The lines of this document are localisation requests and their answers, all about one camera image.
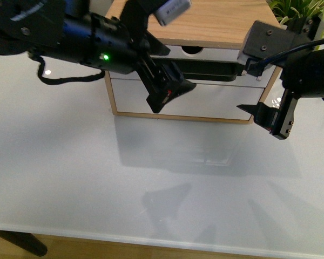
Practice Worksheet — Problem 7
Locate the wooden drawer cabinet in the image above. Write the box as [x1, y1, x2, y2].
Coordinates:
[105, 1, 278, 124]

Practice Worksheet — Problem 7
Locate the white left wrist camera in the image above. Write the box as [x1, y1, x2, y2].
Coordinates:
[153, 0, 192, 26]

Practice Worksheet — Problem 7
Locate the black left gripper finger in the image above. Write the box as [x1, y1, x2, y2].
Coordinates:
[164, 80, 196, 104]

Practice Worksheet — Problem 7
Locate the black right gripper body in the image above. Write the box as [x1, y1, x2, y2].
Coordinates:
[253, 90, 298, 140]

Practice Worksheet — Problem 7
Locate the white drawer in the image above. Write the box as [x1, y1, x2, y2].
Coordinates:
[107, 44, 276, 88]
[111, 79, 264, 120]

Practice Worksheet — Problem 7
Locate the spider plant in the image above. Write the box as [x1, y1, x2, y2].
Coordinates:
[267, 0, 324, 52]

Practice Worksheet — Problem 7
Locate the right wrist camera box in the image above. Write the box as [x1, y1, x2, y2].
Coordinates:
[237, 21, 296, 77]

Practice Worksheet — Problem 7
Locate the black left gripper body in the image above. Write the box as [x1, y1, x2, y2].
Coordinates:
[121, 32, 184, 113]

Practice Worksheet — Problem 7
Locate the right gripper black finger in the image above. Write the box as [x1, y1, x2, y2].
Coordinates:
[237, 104, 258, 115]

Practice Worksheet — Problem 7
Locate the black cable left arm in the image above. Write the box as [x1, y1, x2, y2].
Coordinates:
[29, 51, 106, 86]

